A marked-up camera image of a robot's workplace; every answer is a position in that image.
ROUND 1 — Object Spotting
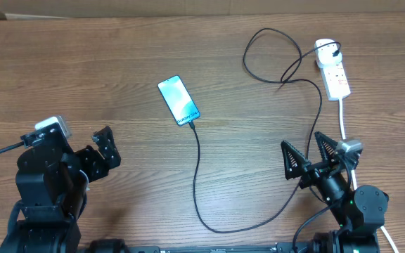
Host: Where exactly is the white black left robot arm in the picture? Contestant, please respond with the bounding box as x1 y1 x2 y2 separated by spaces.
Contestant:
0 123 121 252

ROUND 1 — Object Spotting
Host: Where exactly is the white USB wall charger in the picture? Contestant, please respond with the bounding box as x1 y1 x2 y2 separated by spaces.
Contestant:
314 39 342 68

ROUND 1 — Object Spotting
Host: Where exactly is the black Samsung Galaxy smartphone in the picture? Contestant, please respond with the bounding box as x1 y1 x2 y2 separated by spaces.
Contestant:
157 75 200 127

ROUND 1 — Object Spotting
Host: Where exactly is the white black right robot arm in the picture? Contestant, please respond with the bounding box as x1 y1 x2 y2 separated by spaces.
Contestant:
281 131 389 253

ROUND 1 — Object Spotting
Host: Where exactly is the white power strip cord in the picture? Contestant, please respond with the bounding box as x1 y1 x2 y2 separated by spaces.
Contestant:
337 98 399 253

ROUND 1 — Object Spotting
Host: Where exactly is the brown cardboard backdrop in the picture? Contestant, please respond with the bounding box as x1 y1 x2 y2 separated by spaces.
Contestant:
0 0 405 20

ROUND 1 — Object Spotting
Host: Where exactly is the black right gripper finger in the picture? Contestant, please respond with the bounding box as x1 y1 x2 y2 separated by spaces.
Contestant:
314 131 339 162
281 141 311 180

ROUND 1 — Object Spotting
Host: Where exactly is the white power strip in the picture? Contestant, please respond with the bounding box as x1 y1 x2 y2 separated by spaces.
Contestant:
321 63 351 100

